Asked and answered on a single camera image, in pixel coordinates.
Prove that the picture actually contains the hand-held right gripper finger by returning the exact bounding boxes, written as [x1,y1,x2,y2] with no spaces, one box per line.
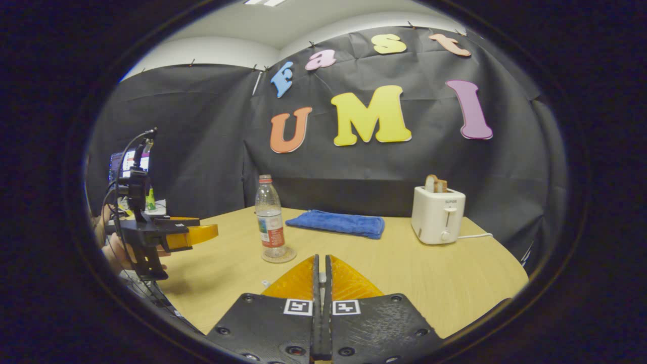
[207,254,320,364]
[326,254,445,364]

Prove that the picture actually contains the clear plastic water bottle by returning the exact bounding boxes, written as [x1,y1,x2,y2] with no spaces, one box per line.
[254,174,288,259]

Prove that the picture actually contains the white side desk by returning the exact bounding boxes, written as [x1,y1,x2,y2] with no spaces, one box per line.
[117,199,167,219]

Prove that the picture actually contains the blue folded towel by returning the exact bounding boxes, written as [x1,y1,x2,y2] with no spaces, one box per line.
[286,209,386,240]

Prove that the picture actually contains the computer monitor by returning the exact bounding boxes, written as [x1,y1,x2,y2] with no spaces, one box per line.
[108,149,151,184]

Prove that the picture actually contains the black backdrop cloth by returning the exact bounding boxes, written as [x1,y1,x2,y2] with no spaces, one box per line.
[86,25,569,276]

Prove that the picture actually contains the white toaster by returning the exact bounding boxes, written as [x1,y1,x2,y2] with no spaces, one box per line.
[411,185,467,246]

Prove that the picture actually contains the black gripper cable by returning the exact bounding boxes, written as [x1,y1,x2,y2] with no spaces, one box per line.
[103,129,155,225]

